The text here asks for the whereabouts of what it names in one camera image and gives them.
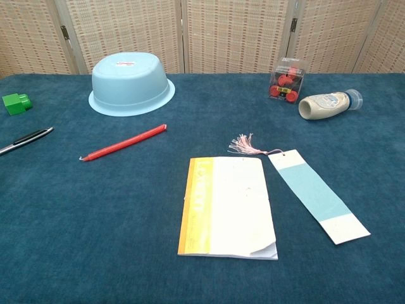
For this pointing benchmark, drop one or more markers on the light green tagged card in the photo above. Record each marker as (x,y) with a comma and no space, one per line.
(316,193)

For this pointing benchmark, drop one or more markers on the light blue plastic basin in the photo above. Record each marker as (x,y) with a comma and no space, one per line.
(129,85)

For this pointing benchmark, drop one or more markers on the clear box of red parts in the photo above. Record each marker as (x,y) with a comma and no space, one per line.
(286,85)

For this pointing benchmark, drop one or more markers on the dark blue table cloth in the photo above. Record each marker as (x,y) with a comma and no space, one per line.
(95,206)

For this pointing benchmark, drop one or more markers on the beige squeeze bottle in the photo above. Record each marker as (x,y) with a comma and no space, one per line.
(322,106)

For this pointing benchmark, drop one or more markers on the woven folding screen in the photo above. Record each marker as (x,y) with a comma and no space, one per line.
(126,31)

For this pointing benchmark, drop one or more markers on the black metal screen hinge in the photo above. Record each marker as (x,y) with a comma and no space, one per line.
(294,24)
(64,32)

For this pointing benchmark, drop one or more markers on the black and silver pen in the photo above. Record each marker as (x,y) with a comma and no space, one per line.
(28,136)

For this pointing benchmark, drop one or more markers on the green toy building block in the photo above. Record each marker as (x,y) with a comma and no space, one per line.
(14,104)

